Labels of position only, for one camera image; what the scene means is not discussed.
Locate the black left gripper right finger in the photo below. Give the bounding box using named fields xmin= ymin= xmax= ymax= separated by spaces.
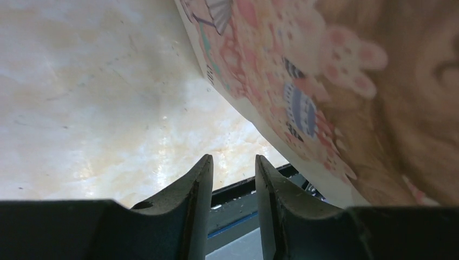
xmin=255 ymin=155 xmax=458 ymax=259

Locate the cream paper takeout bag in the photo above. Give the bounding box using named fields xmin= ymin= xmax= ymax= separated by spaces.
xmin=176 ymin=1 xmax=458 ymax=208

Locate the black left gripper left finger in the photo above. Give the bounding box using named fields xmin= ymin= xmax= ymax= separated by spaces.
xmin=1 ymin=154 xmax=213 ymax=259

